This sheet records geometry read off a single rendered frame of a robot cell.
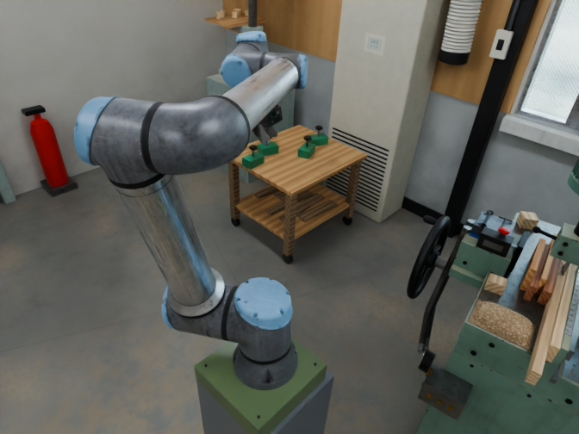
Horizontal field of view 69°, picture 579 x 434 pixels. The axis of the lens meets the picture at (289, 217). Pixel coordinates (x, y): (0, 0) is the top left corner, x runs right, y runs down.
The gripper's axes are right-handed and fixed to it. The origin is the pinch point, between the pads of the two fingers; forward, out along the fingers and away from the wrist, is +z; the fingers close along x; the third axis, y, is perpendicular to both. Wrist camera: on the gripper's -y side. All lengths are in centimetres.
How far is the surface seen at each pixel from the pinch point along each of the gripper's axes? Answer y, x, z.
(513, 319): 92, -7, 15
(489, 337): 90, -12, 19
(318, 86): -104, 140, 56
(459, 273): 73, 6, 23
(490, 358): 90, -7, 34
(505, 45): 24, 140, 7
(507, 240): 81, 12, 10
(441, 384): 82, -16, 45
